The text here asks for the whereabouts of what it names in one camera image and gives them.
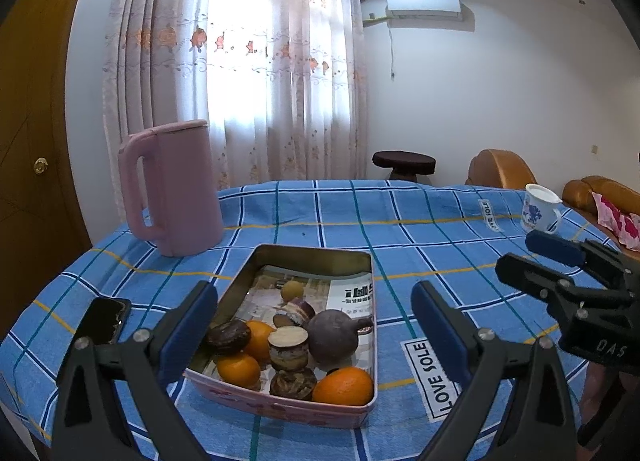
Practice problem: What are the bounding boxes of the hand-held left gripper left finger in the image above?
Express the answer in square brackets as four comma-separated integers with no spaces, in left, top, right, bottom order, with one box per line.
[50,280,219,461]

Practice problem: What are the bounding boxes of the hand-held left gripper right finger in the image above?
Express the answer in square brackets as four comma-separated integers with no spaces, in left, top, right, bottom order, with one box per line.
[410,280,581,461]

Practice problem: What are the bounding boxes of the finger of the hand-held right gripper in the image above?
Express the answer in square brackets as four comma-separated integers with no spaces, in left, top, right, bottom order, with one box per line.
[525,230,640,288]
[495,252,637,311]

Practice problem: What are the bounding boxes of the small orange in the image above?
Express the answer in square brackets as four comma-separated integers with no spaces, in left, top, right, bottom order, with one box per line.
[216,352,262,388]
[243,320,277,364]

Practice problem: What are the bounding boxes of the large orange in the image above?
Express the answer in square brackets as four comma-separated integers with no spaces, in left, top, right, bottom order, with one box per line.
[312,367,376,406]

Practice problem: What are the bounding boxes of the pink tin box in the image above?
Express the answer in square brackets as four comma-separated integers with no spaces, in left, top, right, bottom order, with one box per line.
[182,243,378,429]

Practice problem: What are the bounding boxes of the white mug with blue print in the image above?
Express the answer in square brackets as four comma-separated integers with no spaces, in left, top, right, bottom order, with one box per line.
[520,184,563,234]

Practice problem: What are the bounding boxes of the chocolate donut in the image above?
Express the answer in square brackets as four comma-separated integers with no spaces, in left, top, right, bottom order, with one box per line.
[206,319,252,356]

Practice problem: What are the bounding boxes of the brown leather sofa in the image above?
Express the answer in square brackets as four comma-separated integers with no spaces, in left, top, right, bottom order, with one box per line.
[562,175,640,232]

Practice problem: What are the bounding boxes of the pink floral cloth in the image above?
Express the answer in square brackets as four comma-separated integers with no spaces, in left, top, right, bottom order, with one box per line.
[592,191,640,249]

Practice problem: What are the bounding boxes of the black smartphone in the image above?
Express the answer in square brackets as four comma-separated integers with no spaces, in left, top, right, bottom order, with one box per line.
[75,297,132,346]

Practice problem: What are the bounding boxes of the printed paper leaflet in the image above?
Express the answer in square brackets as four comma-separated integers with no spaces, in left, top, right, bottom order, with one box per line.
[235,265,376,342]

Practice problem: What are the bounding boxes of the striped purple cut piece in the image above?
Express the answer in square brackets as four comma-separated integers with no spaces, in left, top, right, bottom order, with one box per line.
[272,295,317,329]

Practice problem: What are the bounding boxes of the pink electric kettle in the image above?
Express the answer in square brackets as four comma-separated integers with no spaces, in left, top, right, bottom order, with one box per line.
[118,120,224,258]

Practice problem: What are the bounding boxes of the blue plaid tablecloth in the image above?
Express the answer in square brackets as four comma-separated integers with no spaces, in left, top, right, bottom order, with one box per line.
[0,178,626,461]

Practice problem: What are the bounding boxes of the dark round stool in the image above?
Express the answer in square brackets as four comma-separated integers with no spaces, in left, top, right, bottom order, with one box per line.
[371,150,437,185]

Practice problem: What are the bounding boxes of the sheer floral curtain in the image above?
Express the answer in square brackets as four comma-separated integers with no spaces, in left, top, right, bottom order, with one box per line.
[102,0,371,192]

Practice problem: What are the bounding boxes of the white air conditioner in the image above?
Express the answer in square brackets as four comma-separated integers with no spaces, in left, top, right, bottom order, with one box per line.
[385,0,463,19]

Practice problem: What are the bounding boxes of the wooden door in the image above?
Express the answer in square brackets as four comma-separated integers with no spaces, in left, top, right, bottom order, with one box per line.
[0,0,96,332]

